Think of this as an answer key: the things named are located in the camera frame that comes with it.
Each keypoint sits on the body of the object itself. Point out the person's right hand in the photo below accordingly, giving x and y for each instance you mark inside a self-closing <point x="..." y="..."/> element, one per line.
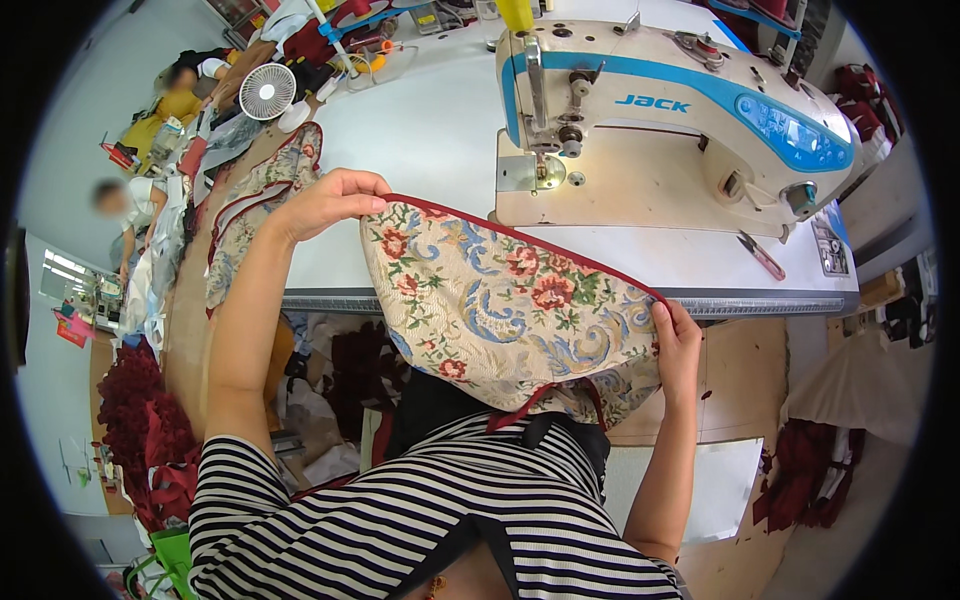
<point x="679" y="360"/>

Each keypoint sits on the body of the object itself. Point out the person's left hand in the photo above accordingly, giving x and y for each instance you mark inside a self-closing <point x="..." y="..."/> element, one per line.
<point x="322" y="206"/>

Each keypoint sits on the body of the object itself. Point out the floral fabric piece red trim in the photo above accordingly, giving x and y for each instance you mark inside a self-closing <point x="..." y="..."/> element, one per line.
<point x="510" y="307"/>

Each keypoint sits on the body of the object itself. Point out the stack of floral fabric pieces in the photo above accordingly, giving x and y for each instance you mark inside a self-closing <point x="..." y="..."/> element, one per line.
<point x="251" y="217"/>

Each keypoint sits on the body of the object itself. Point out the white desk fan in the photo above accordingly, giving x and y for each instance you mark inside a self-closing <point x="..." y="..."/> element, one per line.
<point x="268" y="91"/>

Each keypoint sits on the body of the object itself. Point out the white board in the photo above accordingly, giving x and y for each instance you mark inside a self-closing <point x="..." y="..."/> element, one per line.
<point x="712" y="487"/>

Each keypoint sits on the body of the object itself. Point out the pink thread snips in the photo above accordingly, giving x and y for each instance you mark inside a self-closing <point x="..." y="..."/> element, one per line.
<point x="761" y="256"/>

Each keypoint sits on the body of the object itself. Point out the heap of dark red fabric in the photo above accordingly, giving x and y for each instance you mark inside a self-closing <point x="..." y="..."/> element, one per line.
<point x="146" y="442"/>
<point x="806" y="476"/>

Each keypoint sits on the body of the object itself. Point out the dark red fabric under table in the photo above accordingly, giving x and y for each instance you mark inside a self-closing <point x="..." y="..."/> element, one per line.
<point x="364" y="379"/>

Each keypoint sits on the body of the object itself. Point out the beige cloth sheet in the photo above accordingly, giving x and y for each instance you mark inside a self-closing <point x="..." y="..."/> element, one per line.
<point x="862" y="386"/>

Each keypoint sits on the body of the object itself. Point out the control panel box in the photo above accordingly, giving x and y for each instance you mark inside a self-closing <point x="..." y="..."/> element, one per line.
<point x="830" y="246"/>

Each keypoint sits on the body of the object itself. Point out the blue thread stand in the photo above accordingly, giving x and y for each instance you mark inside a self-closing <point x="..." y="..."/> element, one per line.
<point x="367" y="19"/>

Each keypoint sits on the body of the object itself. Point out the person's legs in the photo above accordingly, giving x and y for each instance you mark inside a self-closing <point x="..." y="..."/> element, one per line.
<point x="431" y="409"/>

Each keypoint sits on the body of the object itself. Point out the white blue sewing machine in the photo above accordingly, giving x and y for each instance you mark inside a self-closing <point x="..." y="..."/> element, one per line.
<point x="660" y="127"/>

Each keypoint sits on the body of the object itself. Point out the yellow thread cone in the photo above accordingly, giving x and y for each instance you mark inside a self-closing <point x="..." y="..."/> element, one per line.
<point x="514" y="15"/>

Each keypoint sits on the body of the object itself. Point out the red box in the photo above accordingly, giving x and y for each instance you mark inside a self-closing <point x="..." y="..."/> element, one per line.
<point x="73" y="328"/>

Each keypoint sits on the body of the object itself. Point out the person's body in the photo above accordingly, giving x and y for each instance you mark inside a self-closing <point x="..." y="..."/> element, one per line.
<point x="420" y="517"/>

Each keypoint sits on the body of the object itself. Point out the dark red garments on rack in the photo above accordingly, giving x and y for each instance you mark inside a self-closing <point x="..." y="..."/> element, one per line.
<point x="866" y="105"/>

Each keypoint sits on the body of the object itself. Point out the green bag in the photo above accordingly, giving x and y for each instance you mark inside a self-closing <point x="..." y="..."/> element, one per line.
<point x="169" y="562"/>

